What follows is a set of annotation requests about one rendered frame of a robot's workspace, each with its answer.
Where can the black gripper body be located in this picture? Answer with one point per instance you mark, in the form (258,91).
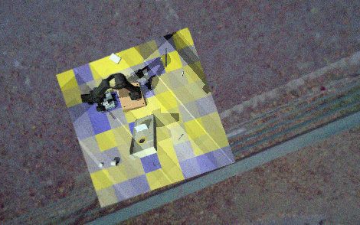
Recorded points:
(101,107)

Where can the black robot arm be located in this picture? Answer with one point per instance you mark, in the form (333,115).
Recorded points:
(98,94)

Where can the light blue square tray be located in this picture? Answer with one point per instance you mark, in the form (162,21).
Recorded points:
(109,96)

